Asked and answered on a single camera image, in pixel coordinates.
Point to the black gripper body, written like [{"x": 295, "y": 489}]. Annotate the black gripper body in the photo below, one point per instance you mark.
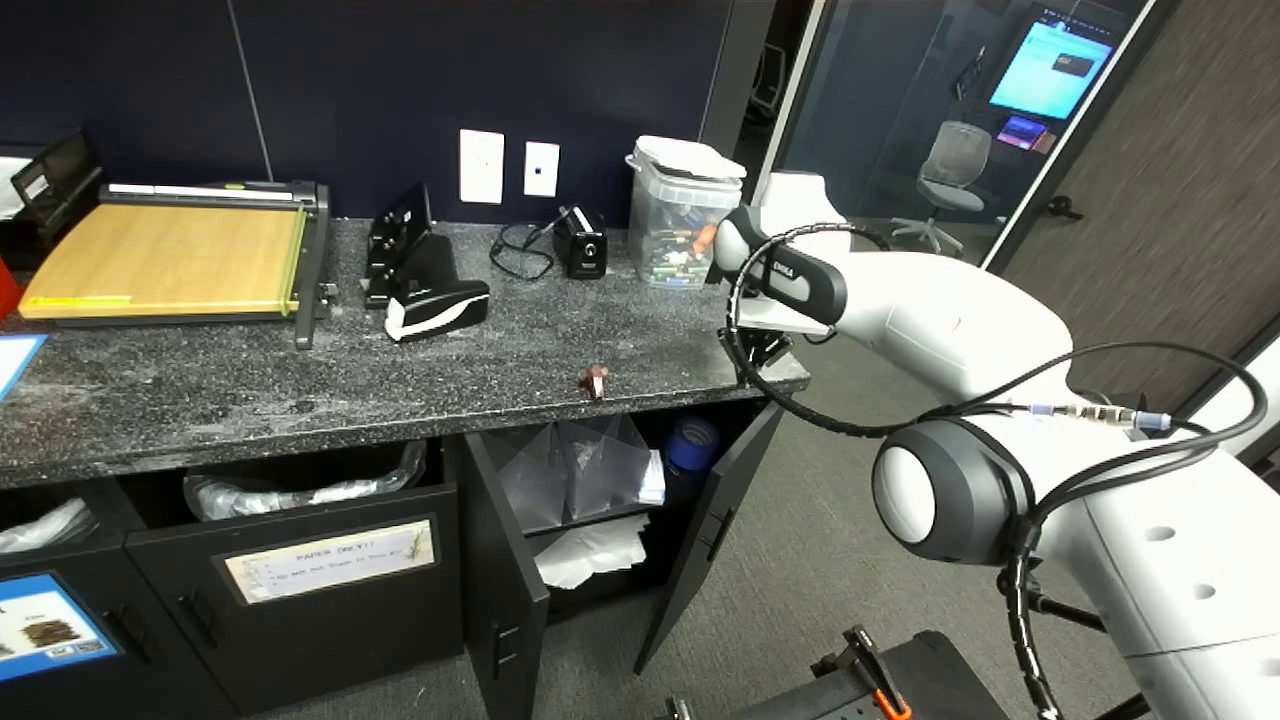
[{"x": 762, "y": 354}]

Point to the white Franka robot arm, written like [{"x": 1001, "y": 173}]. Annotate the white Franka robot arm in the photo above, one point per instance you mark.
[{"x": 963, "y": 323}]

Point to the blue bottle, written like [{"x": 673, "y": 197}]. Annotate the blue bottle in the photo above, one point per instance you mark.
[{"x": 690, "y": 445}]

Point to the small red brown object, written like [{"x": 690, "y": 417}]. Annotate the small red brown object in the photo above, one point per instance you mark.
[{"x": 597, "y": 380}]

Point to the clear plastic container with lid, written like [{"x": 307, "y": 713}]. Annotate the clear plastic container with lid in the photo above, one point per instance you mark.
[{"x": 673, "y": 202}]

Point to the wide black cabinet door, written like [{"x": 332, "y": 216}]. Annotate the wide black cabinet door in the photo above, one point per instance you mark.
[{"x": 705, "y": 533}]

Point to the crumpled clear plastic bag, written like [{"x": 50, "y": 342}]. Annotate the crumpled clear plastic bag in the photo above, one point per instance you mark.
[{"x": 574, "y": 467}]

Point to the white crumpled paper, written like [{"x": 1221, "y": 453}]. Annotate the white crumpled paper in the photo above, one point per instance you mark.
[{"x": 594, "y": 550}]

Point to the white office chair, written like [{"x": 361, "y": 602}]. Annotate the white office chair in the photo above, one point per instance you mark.
[{"x": 955, "y": 161}]

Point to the black and white stapler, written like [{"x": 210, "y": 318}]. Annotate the black and white stapler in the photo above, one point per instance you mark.
[{"x": 433, "y": 310}]

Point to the small lit screen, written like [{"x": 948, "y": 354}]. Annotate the small lit screen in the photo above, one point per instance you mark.
[{"x": 1025, "y": 133}]

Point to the orange and black clamp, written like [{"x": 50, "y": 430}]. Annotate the orange and black clamp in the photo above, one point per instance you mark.
[{"x": 876, "y": 681}]

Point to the narrow black cabinet door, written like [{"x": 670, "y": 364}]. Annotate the narrow black cabinet door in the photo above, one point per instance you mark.
[{"x": 501, "y": 585}]

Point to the black cart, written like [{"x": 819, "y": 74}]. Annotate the black cart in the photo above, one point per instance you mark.
[{"x": 940, "y": 681}]

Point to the black and white sneaker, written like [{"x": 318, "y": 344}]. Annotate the black and white sneaker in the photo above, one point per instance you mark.
[{"x": 400, "y": 246}]

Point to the large lit monitor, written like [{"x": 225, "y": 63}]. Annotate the large lit monitor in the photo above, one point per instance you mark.
[{"x": 1055, "y": 69}]

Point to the clear trash bag liner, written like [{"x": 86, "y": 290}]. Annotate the clear trash bag liner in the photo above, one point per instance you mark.
[
  {"x": 264, "y": 497},
  {"x": 42, "y": 524}
]

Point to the wooden paper cutter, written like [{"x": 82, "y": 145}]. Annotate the wooden paper cutter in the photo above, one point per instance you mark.
[{"x": 163, "y": 262}]

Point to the black tray box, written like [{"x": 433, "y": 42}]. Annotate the black tray box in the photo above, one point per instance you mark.
[{"x": 55, "y": 187}]

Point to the light blue paper sheet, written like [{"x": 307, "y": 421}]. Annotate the light blue paper sheet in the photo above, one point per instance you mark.
[{"x": 17, "y": 360}]

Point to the black bin front blue label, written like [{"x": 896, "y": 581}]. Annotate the black bin front blue label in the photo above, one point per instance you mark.
[{"x": 82, "y": 664}]

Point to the small white wall plate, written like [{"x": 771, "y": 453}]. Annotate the small white wall plate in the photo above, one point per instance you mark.
[{"x": 541, "y": 170}]

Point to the large white wall plate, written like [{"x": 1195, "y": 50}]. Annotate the large white wall plate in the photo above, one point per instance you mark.
[{"x": 483, "y": 166}]

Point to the white glass partition frame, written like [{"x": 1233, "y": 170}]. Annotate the white glass partition frame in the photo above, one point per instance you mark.
[{"x": 1055, "y": 161}]

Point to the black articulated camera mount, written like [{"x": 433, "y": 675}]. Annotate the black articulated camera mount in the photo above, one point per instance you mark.
[{"x": 1064, "y": 612}]

